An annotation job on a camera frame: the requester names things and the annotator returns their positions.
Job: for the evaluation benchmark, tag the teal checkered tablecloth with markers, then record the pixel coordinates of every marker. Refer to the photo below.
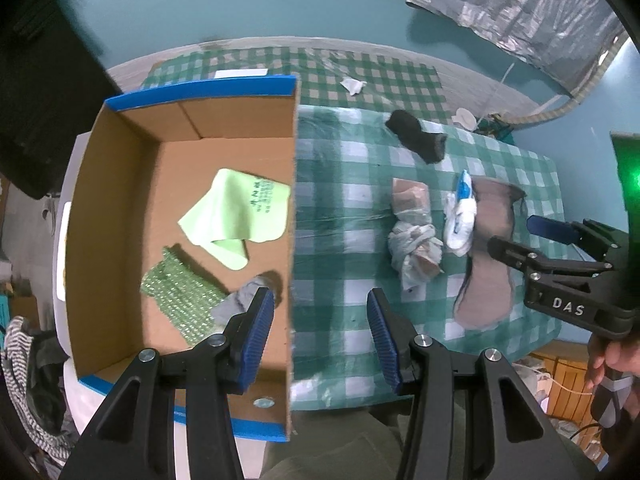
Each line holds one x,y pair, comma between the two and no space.
350,195

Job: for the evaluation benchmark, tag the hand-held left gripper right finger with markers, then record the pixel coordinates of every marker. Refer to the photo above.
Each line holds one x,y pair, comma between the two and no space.
385,340

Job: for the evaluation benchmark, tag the black sock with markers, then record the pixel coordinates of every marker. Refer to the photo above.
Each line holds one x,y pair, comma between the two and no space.
417,135

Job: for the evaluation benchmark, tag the silver plastic sheet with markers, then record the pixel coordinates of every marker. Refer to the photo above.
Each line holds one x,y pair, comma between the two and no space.
515,10

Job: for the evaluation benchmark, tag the green glitter scrubber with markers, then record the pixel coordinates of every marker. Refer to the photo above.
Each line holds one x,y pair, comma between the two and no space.
185,295

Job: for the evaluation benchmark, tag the long brown-grey sock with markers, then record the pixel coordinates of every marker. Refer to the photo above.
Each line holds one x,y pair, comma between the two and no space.
492,280

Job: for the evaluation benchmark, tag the light green cloth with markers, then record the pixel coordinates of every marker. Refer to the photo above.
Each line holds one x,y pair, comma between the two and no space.
235,210

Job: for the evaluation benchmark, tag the white paper sheet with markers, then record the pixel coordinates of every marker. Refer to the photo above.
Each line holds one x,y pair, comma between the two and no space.
240,74

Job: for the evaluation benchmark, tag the white appliance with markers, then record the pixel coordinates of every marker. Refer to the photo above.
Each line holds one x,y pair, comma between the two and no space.
62,240

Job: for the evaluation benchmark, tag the person's olive pants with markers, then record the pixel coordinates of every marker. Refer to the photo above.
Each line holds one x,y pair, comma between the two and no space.
330,450

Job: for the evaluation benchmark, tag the grey sock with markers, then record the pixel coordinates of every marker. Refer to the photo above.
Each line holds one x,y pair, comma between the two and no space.
240,302

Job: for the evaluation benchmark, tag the striped cloth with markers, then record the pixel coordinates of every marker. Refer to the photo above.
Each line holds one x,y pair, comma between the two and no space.
20,385

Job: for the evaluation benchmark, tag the black hanging jacket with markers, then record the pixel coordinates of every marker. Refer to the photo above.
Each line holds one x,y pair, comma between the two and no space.
45,85

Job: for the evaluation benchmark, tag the person's right hand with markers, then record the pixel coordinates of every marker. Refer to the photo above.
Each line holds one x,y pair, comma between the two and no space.
607,360

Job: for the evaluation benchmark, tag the orange wooden crate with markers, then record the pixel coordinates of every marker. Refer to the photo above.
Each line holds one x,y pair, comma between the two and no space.
565,380

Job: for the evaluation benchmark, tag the crumpled white plastic bag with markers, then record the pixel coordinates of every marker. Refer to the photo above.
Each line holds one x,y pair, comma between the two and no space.
412,252

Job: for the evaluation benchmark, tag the clear bag brown contents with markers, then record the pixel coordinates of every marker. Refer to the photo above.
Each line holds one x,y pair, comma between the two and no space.
411,199

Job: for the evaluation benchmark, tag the green checkered tablecloth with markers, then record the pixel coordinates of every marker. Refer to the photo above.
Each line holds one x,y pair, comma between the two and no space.
380,67

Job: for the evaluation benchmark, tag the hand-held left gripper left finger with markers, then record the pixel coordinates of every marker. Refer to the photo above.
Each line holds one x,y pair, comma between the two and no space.
256,340

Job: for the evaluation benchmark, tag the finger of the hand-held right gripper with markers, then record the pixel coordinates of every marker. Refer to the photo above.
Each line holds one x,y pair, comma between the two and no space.
515,257
552,227

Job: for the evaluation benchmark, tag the crumpled white tissue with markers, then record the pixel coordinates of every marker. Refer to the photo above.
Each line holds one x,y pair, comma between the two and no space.
354,86

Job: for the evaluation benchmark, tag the white and blue packet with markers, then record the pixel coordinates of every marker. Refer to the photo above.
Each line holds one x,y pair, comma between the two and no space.
462,220

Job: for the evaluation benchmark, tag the cardboard box with blue rim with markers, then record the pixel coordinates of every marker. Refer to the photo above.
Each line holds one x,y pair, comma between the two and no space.
150,200

